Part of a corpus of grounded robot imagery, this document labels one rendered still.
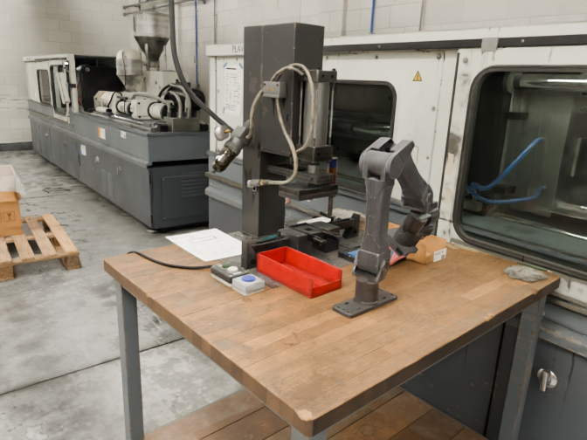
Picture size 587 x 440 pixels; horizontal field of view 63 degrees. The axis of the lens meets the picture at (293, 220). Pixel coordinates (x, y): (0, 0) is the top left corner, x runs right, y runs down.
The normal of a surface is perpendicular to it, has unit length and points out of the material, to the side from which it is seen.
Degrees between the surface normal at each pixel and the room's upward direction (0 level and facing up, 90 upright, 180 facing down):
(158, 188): 90
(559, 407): 90
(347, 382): 0
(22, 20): 90
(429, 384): 90
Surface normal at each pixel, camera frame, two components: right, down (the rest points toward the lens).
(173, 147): 0.61, 0.25
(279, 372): 0.04, -0.96
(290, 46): -0.76, 0.15
